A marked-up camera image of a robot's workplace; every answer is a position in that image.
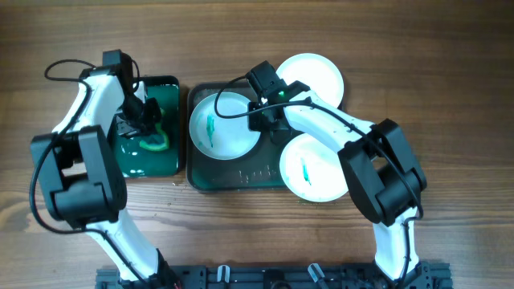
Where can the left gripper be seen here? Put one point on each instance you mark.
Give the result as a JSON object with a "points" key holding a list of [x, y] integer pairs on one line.
{"points": [[146, 127]]}

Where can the white plate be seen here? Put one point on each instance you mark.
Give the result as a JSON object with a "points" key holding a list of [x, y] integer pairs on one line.
{"points": [[316, 71], [311, 170], [218, 138]]}

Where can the small black water tray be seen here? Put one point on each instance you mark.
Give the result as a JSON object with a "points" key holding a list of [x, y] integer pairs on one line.
{"points": [[135, 162]]}

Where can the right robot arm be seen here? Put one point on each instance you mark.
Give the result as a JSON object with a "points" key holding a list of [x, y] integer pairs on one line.
{"points": [[384, 177]]}

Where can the large dark plastic tray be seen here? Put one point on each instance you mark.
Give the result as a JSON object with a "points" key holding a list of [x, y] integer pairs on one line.
{"points": [[258, 169]]}

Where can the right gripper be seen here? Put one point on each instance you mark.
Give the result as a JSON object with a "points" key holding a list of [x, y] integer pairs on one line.
{"points": [[254, 123]]}

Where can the green and yellow sponge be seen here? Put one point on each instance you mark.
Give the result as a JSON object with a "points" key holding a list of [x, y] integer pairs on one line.
{"points": [[158, 141]]}

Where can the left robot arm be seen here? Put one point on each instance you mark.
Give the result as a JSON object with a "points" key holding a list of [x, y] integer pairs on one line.
{"points": [[77, 186]]}

